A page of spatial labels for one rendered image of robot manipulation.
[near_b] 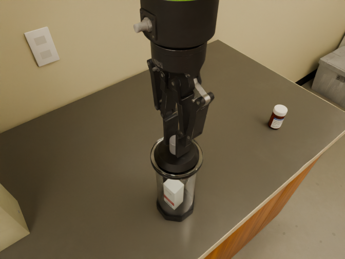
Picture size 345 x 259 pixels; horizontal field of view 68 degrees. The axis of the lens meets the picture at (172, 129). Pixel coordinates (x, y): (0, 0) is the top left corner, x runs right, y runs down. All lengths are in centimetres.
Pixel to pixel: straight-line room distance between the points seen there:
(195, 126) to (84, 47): 67
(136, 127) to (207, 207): 36
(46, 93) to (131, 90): 30
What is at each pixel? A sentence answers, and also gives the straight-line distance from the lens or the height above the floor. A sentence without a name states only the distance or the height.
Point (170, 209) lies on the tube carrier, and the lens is 65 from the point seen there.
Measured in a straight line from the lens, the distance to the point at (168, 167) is 50.
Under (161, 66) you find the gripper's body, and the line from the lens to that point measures 34.
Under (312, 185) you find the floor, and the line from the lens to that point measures 207.
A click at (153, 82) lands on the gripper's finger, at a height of 132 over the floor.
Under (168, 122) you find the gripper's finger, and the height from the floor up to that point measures 125.
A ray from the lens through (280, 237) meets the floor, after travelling 180.
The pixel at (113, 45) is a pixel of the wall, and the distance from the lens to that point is 104.
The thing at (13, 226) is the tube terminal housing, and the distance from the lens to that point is 72.
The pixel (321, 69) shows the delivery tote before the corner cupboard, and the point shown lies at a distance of 271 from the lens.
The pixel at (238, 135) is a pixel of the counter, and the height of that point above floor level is 94.
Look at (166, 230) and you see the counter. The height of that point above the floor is 94.
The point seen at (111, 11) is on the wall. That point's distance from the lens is 99.
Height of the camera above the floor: 159
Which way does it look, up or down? 48 degrees down
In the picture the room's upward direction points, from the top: straight up
